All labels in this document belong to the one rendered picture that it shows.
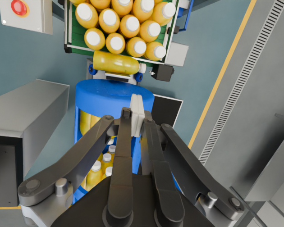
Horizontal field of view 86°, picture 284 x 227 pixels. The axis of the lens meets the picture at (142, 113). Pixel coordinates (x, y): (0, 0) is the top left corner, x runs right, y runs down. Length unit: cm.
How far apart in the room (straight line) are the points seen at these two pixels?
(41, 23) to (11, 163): 57
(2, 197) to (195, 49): 191
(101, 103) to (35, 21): 30
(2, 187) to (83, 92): 63
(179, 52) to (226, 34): 127
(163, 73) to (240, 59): 166
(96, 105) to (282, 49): 249
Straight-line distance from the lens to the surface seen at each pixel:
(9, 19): 62
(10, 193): 99
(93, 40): 55
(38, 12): 59
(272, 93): 283
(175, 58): 87
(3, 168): 89
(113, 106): 45
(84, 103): 50
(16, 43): 183
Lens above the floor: 165
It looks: 64 degrees down
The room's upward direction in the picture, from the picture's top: 153 degrees clockwise
